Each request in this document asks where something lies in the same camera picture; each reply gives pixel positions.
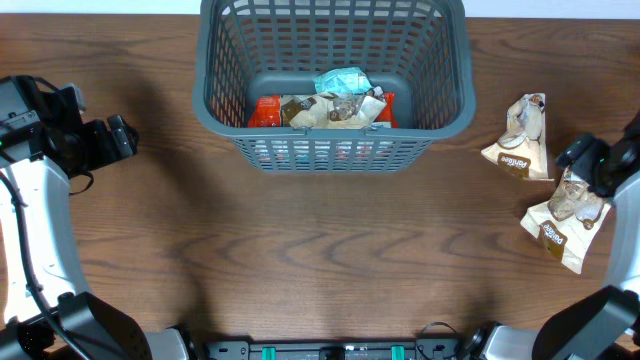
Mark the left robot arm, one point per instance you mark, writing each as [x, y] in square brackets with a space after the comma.
[51, 311]

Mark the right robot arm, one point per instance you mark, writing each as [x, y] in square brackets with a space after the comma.
[589, 328]

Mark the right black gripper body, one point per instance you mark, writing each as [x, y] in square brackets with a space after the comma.
[592, 167]

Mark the orange cookie package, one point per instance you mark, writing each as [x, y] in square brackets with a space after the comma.
[267, 114]

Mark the beige Pantree snack bag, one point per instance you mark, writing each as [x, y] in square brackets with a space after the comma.
[328, 110]

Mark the grey plastic basket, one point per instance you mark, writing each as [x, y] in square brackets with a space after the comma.
[417, 49]

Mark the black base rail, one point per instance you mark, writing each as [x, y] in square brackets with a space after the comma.
[420, 349]

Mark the teal wipes packet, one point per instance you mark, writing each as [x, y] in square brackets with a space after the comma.
[350, 80]

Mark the white tissue multipack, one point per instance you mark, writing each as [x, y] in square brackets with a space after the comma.
[301, 153]

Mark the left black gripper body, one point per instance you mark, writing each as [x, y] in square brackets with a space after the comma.
[86, 144]

